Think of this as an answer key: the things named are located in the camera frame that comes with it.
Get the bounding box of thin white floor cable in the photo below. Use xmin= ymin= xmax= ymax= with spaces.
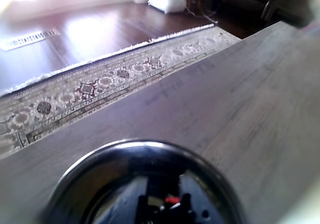
xmin=184 ymin=5 xmax=219 ymax=24

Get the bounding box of steel bowl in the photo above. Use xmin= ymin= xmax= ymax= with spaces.
xmin=37 ymin=138 xmax=245 ymax=224

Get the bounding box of dark chair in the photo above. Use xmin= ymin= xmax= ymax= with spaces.
xmin=261 ymin=0 xmax=316 ymax=29

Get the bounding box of patterned rug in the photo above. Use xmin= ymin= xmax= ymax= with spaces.
xmin=0 ymin=22 xmax=242 ymax=160

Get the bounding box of floor vent grille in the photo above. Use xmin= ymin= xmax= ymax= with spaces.
xmin=1 ymin=30 xmax=61 ymax=51

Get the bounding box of white appliance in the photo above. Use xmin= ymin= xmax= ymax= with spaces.
xmin=146 ymin=0 xmax=188 ymax=14

